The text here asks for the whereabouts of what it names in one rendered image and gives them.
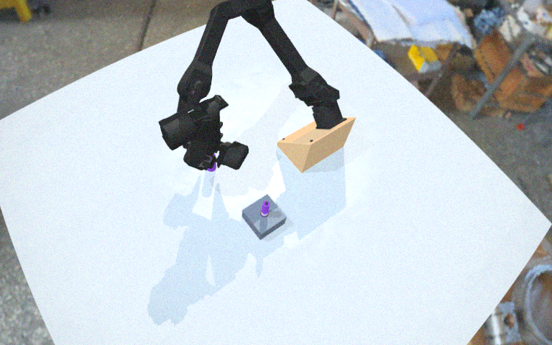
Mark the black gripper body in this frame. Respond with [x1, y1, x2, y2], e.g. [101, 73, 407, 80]
[195, 121, 249, 170]

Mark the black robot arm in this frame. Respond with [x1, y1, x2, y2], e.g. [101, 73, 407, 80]
[158, 0, 347, 171]

